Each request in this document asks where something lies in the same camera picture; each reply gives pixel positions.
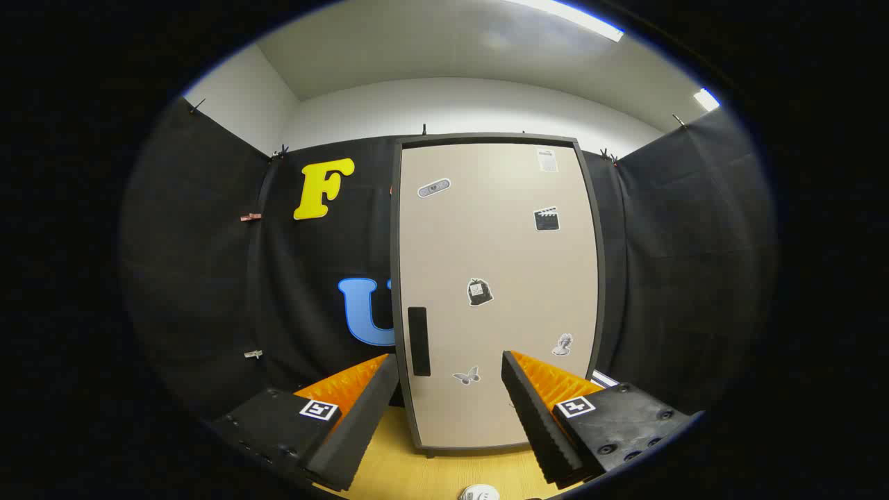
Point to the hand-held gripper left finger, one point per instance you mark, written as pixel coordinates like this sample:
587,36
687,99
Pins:
361,423

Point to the black backdrop cloth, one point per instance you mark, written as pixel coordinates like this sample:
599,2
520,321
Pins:
208,278

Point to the small ceiling light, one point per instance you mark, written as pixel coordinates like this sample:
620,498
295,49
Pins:
706,99

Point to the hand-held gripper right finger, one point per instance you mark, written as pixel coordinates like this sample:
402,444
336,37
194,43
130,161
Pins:
538,423

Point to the grey shoe cabinet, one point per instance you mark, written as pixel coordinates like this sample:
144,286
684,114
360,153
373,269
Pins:
394,278

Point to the red clip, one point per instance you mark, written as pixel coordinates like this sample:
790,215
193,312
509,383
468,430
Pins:
251,217

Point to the white shoe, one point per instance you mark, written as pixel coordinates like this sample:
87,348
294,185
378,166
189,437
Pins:
479,494

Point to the long ceiling light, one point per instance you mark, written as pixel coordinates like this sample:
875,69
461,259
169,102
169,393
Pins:
576,17

